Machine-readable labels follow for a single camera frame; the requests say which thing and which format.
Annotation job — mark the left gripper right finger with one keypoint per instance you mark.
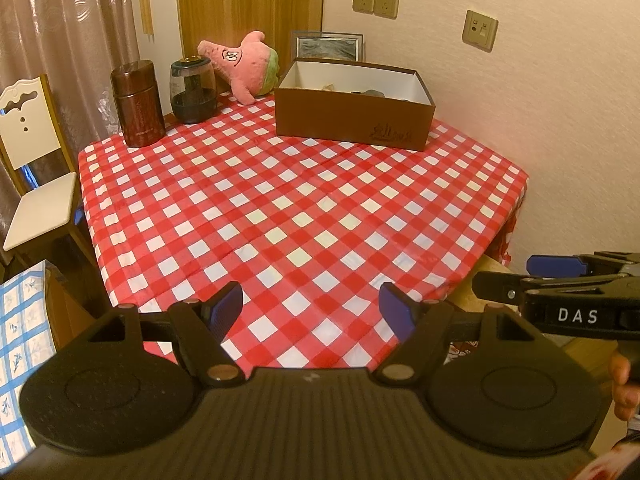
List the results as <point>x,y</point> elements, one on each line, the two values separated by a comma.
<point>421,330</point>

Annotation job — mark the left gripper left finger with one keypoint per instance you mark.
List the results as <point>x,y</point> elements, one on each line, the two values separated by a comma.
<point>200,328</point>

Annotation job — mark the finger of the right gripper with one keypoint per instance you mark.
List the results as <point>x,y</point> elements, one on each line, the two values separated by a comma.
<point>576,266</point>
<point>510,288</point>

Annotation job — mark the grey cloth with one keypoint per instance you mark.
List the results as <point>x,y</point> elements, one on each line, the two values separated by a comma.
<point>370,92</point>

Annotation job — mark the person's right hand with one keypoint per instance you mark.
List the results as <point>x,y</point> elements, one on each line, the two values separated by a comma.
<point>625,394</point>

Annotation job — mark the red white checkered tablecloth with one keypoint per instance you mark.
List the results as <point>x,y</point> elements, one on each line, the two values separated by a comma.
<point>310,229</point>

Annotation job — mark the blue white patterned cloth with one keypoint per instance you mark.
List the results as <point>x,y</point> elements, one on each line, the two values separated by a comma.
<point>26,342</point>

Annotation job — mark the brown cardboard box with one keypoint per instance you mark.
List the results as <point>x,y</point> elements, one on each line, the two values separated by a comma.
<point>402,120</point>

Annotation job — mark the white wooden chair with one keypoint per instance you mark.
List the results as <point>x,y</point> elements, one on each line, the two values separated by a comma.
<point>41,165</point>

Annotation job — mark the glass jar dark lid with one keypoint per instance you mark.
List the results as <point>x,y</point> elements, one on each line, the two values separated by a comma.
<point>193,91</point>

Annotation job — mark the brown wooden canister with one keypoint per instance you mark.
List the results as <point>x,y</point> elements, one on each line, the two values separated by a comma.
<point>138,103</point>

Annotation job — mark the pink starfish plush toy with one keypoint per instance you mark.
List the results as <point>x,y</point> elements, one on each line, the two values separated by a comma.
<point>251,70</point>

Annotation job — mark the framed picture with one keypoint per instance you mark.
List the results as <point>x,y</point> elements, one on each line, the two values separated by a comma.
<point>336,46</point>

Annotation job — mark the wooden door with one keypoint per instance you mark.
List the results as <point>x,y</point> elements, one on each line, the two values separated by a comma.
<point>228,21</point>

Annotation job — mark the beige curtain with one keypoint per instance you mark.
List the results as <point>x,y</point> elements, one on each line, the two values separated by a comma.
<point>77,44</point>

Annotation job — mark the double wall socket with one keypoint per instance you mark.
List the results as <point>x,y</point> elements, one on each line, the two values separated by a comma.
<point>380,8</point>

